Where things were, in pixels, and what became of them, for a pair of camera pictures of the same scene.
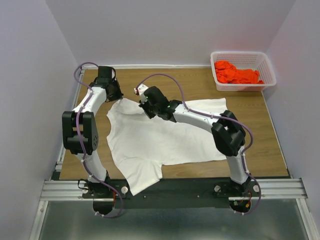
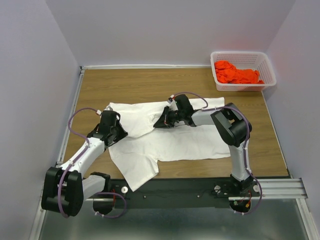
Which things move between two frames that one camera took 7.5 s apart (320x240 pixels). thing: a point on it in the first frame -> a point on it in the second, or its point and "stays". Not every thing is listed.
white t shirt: (139, 145) stays
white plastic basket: (235, 71) stays
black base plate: (172, 193) stays
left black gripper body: (117, 93) -> (118, 131)
